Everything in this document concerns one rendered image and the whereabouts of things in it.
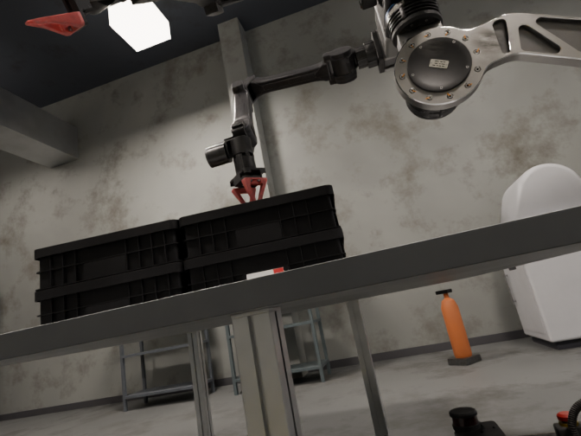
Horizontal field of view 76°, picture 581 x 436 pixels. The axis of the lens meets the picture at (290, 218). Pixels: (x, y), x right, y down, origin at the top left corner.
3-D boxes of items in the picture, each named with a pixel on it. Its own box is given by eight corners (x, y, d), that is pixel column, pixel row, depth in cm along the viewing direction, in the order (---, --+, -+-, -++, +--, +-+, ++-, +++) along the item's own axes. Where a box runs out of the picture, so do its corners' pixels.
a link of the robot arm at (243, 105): (244, 78, 138) (254, 105, 144) (229, 83, 138) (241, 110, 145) (246, 119, 103) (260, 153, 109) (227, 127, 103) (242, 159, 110)
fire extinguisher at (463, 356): (478, 357, 321) (457, 286, 336) (485, 362, 296) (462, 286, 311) (446, 362, 327) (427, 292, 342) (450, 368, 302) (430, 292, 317)
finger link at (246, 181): (249, 204, 93) (242, 169, 95) (239, 213, 99) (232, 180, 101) (273, 203, 97) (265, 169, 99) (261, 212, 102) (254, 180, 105)
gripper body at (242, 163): (245, 174, 95) (239, 147, 96) (230, 188, 103) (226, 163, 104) (267, 174, 98) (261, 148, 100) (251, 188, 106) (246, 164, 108)
